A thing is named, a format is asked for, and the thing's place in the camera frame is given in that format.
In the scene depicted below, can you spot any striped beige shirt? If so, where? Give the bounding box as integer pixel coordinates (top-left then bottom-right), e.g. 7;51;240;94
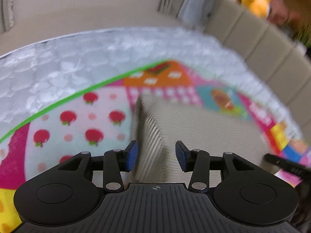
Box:
131;93;271;184

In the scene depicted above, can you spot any beige padded headboard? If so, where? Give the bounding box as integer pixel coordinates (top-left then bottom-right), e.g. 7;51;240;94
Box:
203;0;311;136

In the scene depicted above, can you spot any pale blue curtain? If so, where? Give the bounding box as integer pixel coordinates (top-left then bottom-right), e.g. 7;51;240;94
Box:
177;0;235;28

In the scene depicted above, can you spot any grey pleated curtain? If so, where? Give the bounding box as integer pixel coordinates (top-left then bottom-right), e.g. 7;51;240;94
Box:
0;0;18;35

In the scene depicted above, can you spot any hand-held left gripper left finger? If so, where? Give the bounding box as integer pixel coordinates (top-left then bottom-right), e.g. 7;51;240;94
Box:
59;140;139;193

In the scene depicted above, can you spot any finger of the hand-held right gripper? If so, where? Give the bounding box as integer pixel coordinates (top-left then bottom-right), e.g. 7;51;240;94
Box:
264;152;311;176

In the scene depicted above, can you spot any white quilted mattress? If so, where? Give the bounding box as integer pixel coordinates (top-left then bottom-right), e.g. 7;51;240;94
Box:
0;27;304;146

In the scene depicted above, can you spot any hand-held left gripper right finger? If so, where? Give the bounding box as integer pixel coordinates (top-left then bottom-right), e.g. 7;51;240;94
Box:
175;141;253;193

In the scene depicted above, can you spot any colourful cartoon play mat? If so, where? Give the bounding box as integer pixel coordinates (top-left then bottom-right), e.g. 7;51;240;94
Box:
0;59;311;233

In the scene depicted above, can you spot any red leafed plant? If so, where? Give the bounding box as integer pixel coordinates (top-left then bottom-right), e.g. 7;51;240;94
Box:
267;0;311;47

